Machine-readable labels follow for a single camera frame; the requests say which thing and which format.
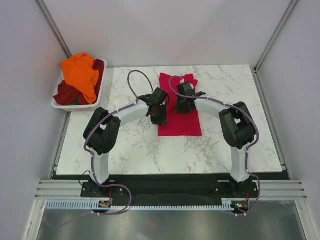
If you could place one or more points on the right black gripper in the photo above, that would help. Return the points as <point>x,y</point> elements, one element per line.
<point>179,109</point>

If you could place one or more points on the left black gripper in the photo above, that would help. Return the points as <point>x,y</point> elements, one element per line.
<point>162,120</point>

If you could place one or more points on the pink red t shirt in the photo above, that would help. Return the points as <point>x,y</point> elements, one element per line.
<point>178,124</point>

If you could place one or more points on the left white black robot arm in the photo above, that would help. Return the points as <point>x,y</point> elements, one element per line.
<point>102,132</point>

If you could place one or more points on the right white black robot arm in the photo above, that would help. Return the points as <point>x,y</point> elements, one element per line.
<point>239,132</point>

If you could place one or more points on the white plastic bin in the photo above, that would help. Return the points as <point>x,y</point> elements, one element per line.
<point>85,107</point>

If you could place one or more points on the green garment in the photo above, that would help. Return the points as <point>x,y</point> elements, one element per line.
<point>76,101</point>

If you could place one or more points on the orange t shirt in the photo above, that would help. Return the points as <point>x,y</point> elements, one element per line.
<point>78,72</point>

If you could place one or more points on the dark red t shirt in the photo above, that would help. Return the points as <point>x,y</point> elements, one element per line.
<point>67,94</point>

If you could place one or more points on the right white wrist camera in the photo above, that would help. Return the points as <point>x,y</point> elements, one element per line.
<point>187,84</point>

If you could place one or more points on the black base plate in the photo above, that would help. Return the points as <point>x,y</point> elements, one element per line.
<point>117,180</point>

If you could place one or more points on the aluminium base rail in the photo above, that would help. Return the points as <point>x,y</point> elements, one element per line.
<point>267,189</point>

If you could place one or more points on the white slotted cable duct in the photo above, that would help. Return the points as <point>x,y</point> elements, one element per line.
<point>97,205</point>

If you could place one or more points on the right aluminium frame post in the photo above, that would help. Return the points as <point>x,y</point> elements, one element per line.
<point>277,31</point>

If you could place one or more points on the aluminium frame post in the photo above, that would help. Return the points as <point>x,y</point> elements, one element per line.
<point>277,31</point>
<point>44,10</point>

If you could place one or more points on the left aluminium frame post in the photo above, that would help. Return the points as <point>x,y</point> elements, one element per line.
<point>44,10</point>

